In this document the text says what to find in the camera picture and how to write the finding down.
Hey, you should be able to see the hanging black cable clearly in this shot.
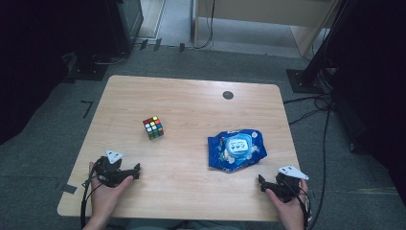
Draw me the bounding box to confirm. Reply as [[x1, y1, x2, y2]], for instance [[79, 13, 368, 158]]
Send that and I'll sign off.
[[194, 0, 216, 51]]

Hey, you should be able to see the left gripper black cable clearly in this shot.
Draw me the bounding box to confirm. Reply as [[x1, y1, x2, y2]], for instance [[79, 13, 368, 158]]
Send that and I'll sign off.
[[79, 164, 106, 230]]

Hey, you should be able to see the person's left hand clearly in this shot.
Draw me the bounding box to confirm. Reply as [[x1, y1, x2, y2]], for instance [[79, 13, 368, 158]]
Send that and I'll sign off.
[[88, 161, 135, 221]]

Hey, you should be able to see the black tape strip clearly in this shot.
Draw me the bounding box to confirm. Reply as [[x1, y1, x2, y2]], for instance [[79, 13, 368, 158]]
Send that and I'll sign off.
[[60, 182, 79, 196]]

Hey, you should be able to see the black corner tape mark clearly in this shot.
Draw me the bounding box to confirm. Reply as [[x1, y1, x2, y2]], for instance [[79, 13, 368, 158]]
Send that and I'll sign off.
[[79, 100, 95, 120]]

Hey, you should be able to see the multicoloured puzzle cube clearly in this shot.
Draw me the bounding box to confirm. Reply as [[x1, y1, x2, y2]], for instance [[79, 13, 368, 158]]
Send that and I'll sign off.
[[142, 115, 165, 141]]

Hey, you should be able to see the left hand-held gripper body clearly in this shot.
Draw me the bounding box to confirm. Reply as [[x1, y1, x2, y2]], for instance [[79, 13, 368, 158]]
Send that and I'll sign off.
[[94, 149, 129, 189]]

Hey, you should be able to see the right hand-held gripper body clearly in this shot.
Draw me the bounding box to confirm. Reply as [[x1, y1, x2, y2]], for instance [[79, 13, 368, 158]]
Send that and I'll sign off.
[[271, 165, 310, 204]]

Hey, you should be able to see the dark curtain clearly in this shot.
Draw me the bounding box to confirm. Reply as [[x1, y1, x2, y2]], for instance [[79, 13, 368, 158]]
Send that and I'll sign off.
[[329, 0, 406, 207], [0, 0, 113, 147]]

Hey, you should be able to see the black stand base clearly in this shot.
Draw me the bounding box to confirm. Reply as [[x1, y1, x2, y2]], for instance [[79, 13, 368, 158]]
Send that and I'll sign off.
[[64, 52, 110, 82]]

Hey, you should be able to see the long black floor cable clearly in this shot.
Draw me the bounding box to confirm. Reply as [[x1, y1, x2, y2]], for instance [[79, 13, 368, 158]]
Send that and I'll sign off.
[[306, 95, 333, 230]]

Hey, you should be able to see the black cabinet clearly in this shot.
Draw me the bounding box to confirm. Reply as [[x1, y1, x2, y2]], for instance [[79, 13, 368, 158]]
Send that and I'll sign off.
[[104, 0, 145, 58]]

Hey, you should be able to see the blue wet wipes packet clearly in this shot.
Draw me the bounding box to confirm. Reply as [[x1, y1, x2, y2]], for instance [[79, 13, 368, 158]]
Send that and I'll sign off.
[[207, 128, 268, 173]]

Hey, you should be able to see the black metal stand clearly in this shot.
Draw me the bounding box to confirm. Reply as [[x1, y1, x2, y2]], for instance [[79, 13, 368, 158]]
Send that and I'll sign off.
[[285, 0, 355, 96]]

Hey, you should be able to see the curved black floor cable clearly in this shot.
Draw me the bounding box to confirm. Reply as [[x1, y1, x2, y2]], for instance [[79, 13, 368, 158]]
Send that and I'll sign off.
[[92, 51, 131, 67]]

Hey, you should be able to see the person's right hand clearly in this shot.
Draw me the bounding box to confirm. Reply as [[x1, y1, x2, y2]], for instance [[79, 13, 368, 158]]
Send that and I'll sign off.
[[265, 179, 310, 225]]

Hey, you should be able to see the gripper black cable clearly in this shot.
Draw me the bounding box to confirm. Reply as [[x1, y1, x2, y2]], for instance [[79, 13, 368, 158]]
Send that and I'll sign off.
[[79, 164, 106, 230], [285, 180, 313, 230]]

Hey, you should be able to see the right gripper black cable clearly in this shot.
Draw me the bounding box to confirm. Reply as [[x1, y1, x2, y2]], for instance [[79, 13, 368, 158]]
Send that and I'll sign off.
[[285, 180, 313, 230]]

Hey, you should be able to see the looped black floor cable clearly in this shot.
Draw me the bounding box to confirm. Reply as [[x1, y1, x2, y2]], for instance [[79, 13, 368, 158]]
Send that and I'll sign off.
[[282, 94, 333, 127]]

